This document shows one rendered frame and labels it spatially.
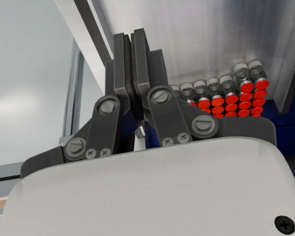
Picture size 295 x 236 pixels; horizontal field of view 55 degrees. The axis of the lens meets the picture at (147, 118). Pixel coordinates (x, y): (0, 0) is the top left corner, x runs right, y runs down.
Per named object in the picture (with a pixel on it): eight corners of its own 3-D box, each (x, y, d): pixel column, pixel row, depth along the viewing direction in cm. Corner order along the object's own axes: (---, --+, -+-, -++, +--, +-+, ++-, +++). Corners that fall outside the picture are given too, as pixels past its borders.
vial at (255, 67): (260, 68, 47) (268, 89, 44) (246, 70, 47) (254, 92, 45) (261, 58, 45) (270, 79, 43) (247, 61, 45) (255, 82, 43)
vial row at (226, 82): (258, 77, 49) (266, 98, 46) (155, 96, 51) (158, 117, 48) (259, 68, 47) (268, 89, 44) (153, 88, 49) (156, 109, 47)
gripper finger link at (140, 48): (152, 173, 13) (143, 70, 17) (221, 162, 13) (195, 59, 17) (136, 139, 11) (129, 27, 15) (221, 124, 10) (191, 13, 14)
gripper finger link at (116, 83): (84, 183, 14) (90, 81, 18) (149, 173, 13) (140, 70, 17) (53, 153, 11) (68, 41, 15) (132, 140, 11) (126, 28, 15)
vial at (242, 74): (246, 70, 47) (254, 92, 45) (232, 73, 48) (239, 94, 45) (247, 61, 45) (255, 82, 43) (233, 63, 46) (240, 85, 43)
